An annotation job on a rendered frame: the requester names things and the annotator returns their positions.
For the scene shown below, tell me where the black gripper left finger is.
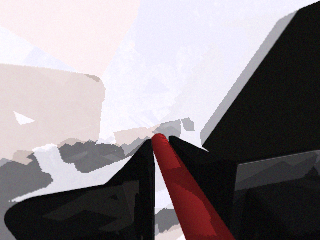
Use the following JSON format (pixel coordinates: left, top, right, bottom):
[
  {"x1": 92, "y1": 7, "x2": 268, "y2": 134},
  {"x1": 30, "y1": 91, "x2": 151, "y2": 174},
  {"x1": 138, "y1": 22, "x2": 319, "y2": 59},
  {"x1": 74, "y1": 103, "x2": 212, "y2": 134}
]
[{"x1": 4, "y1": 139, "x2": 155, "y2": 240}]

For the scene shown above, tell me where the red peg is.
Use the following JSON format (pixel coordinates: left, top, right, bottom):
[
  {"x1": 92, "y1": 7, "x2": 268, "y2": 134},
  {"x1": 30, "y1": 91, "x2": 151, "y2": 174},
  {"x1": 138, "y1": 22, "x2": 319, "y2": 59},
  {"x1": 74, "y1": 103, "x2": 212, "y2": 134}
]
[{"x1": 151, "y1": 133, "x2": 235, "y2": 240}]

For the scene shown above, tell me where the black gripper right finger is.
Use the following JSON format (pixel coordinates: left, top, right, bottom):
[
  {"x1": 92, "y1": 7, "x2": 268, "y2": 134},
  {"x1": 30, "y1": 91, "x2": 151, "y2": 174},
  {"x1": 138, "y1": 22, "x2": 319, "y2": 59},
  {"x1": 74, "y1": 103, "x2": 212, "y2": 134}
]
[{"x1": 168, "y1": 135, "x2": 320, "y2": 240}]

